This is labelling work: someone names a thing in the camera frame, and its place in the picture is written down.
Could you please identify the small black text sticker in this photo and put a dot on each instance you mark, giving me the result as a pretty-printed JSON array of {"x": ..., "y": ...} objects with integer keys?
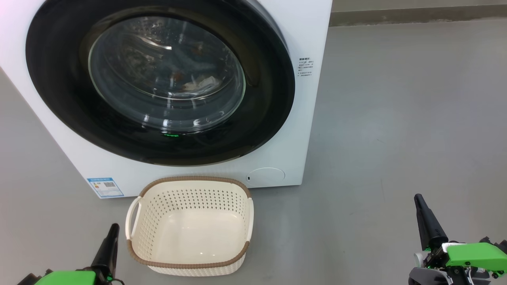
[{"x": 305, "y": 67}]

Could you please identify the cream laundry basket brown rim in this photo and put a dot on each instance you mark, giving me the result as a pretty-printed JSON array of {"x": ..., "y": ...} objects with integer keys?
[{"x": 190, "y": 237}]

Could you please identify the oval white filter cover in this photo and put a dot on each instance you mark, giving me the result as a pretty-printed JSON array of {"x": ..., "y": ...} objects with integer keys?
[{"x": 266, "y": 177}]

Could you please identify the black round washing machine door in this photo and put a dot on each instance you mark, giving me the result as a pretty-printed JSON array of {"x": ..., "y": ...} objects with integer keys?
[{"x": 59, "y": 91}]

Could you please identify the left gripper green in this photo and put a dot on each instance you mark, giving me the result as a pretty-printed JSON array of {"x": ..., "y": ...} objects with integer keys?
[{"x": 67, "y": 278}]

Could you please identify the white front-load washing machine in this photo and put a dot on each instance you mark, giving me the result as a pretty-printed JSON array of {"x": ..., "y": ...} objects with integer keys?
[{"x": 309, "y": 39}]

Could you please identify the blue patterned garment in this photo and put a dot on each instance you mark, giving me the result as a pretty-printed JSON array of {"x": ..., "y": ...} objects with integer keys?
[{"x": 178, "y": 59}]

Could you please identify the blue energy label sticker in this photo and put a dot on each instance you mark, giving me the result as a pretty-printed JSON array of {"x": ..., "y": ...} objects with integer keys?
[{"x": 105, "y": 187}]

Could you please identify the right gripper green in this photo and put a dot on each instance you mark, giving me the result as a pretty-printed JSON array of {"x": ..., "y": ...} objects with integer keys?
[{"x": 475, "y": 257}]

